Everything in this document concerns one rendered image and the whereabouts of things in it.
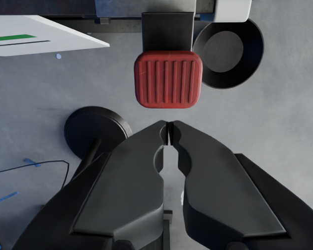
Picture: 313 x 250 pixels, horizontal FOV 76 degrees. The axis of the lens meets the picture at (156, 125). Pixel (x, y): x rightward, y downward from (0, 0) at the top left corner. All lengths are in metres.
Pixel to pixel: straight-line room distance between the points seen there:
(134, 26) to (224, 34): 0.39
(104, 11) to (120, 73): 0.70
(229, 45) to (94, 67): 0.63
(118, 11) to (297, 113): 1.09
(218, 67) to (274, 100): 0.34
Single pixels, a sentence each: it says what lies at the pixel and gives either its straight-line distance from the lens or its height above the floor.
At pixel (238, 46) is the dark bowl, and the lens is 1.02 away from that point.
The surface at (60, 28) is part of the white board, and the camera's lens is 0.59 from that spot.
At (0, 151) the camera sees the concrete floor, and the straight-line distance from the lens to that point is 1.53.
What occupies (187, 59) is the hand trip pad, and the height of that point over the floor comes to 0.76.
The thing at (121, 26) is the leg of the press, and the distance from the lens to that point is 0.95.
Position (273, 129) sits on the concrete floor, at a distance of 1.26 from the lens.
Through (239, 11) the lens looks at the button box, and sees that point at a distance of 0.35.
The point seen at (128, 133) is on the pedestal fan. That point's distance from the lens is 1.11.
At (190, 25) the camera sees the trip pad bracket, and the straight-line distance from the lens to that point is 0.26.
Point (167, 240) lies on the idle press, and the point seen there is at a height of 0.18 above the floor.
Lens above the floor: 0.96
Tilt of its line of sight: 62 degrees down
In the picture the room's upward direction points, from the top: 177 degrees counter-clockwise
